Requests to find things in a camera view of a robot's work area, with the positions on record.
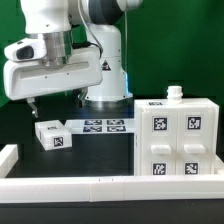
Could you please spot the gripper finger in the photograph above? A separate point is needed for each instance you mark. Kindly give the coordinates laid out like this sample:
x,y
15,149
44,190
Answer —
x,y
82,95
32,107

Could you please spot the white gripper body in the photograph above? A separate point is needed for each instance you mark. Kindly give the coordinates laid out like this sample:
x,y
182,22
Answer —
x,y
25,76

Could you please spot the white cabinet top block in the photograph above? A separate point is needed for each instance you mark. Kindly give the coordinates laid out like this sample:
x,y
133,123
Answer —
x,y
53,135

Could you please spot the white cabinet door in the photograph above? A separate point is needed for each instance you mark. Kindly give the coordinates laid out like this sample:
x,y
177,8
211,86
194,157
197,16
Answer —
x,y
194,141
158,142

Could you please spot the white cabinet body box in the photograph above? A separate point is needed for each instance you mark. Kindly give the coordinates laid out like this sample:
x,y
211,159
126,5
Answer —
x,y
177,102

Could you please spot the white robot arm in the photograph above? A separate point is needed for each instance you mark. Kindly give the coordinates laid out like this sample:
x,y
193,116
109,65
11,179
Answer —
x,y
70,44

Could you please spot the white left fence piece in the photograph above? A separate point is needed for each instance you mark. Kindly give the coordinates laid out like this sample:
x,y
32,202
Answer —
x,y
8,158

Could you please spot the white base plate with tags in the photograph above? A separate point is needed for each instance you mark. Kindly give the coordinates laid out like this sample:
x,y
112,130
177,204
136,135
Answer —
x,y
100,126

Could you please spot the white front fence rail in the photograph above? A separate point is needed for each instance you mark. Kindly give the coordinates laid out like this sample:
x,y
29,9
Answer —
x,y
99,189

